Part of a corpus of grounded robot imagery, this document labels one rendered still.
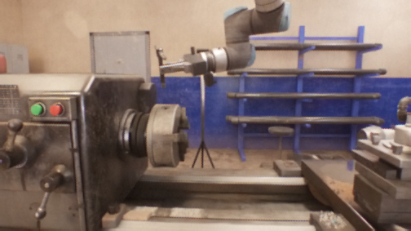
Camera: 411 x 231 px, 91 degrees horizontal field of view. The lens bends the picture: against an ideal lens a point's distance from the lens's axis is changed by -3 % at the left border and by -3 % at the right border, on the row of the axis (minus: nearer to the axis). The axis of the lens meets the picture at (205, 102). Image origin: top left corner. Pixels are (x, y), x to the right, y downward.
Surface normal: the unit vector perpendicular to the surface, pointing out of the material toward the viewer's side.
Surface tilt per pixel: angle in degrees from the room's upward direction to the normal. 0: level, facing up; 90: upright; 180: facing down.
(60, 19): 90
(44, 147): 90
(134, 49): 90
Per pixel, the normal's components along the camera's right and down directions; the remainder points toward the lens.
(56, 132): -0.05, 0.11
